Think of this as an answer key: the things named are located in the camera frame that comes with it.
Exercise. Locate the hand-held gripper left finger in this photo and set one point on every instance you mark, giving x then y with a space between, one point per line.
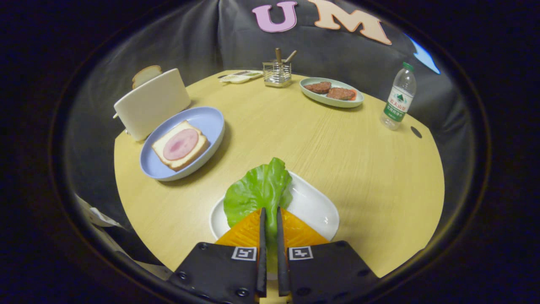
262 253

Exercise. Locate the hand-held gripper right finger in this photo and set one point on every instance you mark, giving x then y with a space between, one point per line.
281 253

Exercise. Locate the green lettuce leaf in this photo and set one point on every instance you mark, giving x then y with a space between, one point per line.
257 190

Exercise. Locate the round-topped bread slice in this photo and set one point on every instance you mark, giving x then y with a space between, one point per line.
147 75

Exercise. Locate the white plate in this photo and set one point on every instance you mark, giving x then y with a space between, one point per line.
312 207

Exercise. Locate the pink ham slice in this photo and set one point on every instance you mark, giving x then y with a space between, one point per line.
181 144

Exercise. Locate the blue plate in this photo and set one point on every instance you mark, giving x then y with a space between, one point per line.
206 122

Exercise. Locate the square bread slice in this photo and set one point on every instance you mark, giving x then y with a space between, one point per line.
159 147

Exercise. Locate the pale green plate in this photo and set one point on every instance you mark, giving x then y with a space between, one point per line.
325 100

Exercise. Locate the dark brown meat patty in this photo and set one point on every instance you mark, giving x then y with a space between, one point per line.
318 87

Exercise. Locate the orange-edged brown meat patty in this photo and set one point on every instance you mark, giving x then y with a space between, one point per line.
341 93

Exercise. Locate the white divided bean dish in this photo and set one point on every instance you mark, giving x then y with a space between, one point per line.
236 78

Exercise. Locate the white toaster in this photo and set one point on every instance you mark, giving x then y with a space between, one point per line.
152 105

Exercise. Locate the clear plastic water bottle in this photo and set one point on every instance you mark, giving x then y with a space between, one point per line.
398 101

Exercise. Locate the light wooden stick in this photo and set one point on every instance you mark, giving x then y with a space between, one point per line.
290 56

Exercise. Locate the black backdrop cloth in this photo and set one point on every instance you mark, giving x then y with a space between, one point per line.
202 38

